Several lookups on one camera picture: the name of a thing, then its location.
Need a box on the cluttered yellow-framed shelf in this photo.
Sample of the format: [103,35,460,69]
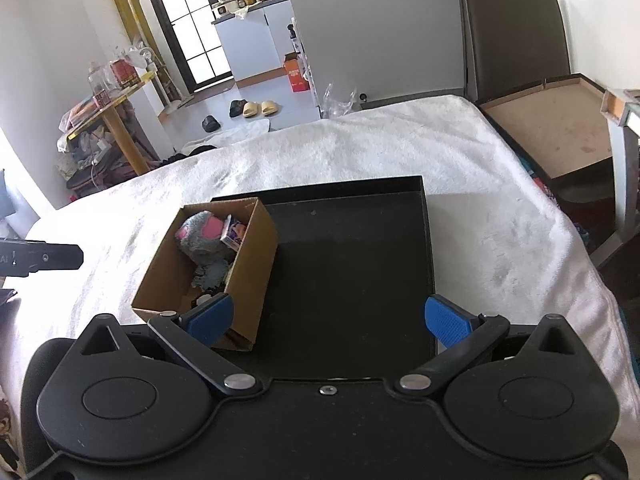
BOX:
[55,100,151,196]

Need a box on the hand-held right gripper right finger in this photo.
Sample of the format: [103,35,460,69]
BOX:
[395,294,588,401]

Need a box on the dark-framed glass door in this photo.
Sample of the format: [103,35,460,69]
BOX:
[137,0,236,93]

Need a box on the blue denim plush toy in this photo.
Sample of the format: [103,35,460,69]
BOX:
[192,259,232,288]

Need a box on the clear plastic bag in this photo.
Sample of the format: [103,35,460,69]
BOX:
[322,82,361,118]

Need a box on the blue toy carton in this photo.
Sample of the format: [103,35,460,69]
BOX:
[220,215,249,251]

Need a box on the red canister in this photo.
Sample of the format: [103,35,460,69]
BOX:
[110,57,141,88]

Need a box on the black tray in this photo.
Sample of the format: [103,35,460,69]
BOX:
[210,175,438,381]

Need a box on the white floor mat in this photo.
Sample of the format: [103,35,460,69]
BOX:
[180,116,273,156]

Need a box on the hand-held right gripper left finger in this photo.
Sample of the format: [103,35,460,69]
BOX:
[75,292,263,401]

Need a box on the grey and pink plush toy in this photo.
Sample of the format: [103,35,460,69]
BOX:
[175,211,238,266]

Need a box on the white fluffy blanket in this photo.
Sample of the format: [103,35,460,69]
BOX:
[0,94,631,480]

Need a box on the white standing fan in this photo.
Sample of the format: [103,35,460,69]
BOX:
[131,45,186,113]

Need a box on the shallow wooden box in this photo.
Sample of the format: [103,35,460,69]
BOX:
[477,74,616,181]

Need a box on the brown cardboard box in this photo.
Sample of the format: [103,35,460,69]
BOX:
[131,197,279,352]

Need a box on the grey metal table frame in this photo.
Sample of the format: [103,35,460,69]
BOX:
[590,87,640,268]

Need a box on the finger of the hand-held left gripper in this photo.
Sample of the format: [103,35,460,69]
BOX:
[0,239,84,278]

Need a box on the yellow wooden table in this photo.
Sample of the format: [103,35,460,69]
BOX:
[65,70,156,176]

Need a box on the white shelf unit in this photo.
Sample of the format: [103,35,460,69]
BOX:
[287,17,321,108]

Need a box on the brown padded board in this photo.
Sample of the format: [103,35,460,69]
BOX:
[462,0,573,103]

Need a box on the white kitchen cabinet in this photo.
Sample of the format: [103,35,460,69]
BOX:
[212,0,301,86]

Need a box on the orange cardboard box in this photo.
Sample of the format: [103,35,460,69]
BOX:
[282,52,312,93]

